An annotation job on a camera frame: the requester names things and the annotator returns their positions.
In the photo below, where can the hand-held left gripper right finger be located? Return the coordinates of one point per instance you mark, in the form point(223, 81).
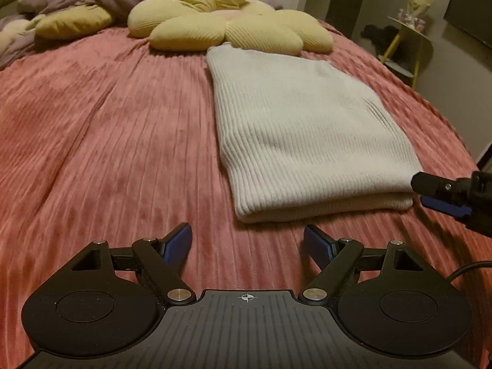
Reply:
point(317, 244)

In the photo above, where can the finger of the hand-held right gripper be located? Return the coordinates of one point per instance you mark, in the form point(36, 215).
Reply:
point(446, 206)
point(432, 185)

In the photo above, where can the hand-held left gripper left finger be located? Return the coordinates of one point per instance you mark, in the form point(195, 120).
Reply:
point(178, 244)

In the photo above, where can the white knit sweater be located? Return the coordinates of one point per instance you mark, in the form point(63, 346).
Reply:
point(299, 134)

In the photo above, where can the pink ribbed blanket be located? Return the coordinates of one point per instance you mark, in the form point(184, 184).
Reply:
point(96, 142)

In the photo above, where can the yellow-legged side table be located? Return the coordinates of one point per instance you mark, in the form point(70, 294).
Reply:
point(407, 32)

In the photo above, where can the dark cloth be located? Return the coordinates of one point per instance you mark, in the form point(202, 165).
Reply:
point(378, 32)

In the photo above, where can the yellow flower pillow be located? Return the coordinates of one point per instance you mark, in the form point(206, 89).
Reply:
point(184, 32)

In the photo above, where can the small yellow pillow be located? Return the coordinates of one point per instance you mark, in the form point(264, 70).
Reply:
point(73, 23)

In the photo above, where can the light pink plush blanket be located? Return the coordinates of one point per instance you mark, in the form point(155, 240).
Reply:
point(13, 29)

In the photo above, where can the black wall television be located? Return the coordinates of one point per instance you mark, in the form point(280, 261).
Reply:
point(471, 11)

